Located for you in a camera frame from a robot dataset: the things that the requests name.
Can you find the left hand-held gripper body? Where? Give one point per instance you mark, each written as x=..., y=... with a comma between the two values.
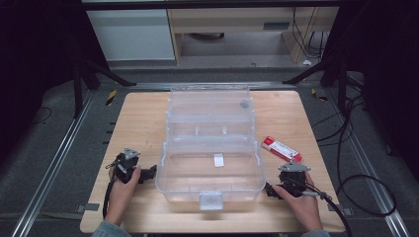
x=126, y=163

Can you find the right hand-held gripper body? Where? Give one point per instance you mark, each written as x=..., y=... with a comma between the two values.
x=293, y=179

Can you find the red and white carton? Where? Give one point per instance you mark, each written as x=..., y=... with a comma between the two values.
x=281, y=149

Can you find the clear plastic storage box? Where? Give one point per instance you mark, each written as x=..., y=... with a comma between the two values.
x=210, y=177

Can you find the person's left hand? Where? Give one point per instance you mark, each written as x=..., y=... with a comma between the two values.
x=120, y=197

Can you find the person's right hand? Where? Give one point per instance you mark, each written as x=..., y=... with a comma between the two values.
x=306, y=210

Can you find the yellow and black tape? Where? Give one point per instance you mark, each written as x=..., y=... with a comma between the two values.
x=111, y=97
x=318, y=94

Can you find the black metal stand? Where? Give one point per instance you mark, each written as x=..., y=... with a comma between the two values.
x=342, y=89
x=77, y=92

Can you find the small white floor scrap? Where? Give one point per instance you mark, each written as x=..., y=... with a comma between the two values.
x=307, y=62

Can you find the white cabinet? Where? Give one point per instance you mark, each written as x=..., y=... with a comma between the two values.
x=131, y=36

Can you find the dark curtain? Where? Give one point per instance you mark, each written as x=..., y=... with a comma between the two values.
x=36, y=59
x=388, y=65

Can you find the light wooden desk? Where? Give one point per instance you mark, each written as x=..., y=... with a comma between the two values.
x=230, y=19

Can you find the grey metal table bracket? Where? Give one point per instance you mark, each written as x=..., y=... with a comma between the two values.
x=88, y=207
x=342, y=210

